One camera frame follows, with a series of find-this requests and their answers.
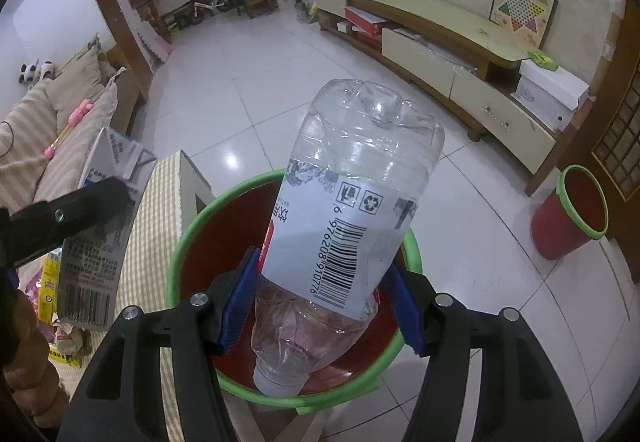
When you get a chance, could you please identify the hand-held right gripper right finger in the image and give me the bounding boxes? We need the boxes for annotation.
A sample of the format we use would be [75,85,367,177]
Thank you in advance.
[382,264,583,442]

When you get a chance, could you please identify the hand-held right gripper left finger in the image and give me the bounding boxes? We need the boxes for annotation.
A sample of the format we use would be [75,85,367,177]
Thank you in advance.
[56,247,263,442]

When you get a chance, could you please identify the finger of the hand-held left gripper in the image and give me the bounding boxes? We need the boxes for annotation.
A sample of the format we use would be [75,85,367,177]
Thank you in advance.
[0,177,138,273]

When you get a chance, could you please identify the grey milk carton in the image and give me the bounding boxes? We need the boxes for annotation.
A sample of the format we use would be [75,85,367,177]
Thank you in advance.
[56,127,158,333]

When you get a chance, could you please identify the red bin with green rim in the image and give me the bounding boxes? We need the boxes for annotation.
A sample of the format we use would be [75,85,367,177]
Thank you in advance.
[530,164,610,261]
[167,169,423,415]

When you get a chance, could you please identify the clear plastic bottle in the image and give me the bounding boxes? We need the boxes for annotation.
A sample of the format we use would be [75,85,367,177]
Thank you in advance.
[252,78,446,398]

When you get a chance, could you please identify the person's left hand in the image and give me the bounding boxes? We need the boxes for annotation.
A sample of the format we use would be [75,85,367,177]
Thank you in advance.
[0,292,68,428]

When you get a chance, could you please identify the yellow printed packet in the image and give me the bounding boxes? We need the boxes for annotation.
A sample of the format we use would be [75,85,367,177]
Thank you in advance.
[39,249,63,327]

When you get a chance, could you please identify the yellow checked tablecloth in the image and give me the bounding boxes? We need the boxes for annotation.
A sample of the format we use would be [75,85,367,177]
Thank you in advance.
[47,151,217,442]

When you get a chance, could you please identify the pink toy stick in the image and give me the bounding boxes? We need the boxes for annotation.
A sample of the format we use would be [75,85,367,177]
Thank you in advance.
[44,100,93,159]

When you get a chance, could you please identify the striped beige sofa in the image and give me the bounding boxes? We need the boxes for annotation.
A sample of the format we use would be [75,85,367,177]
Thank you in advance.
[0,34,151,223]

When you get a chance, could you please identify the beige sofa cushion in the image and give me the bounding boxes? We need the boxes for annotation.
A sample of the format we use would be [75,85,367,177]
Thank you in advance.
[60,36,118,117]

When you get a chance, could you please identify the foam floor mats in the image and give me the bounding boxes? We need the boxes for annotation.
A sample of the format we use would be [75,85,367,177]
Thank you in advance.
[132,19,176,67]

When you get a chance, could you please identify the white balance bike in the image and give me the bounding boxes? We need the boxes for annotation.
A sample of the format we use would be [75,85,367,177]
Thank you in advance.
[172,0,236,30]

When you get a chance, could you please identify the white cardboard box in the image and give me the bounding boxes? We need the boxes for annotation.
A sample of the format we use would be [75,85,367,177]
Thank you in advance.
[511,58,591,131]

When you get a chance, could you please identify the red flat box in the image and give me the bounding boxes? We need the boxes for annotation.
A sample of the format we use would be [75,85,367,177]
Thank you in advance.
[344,6,388,38]

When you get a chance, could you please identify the long wooden TV cabinet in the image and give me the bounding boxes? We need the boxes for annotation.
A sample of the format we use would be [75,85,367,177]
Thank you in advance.
[312,0,558,197]

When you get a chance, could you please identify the star checkers game board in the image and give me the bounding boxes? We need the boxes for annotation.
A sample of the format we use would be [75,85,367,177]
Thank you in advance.
[487,0,559,51]

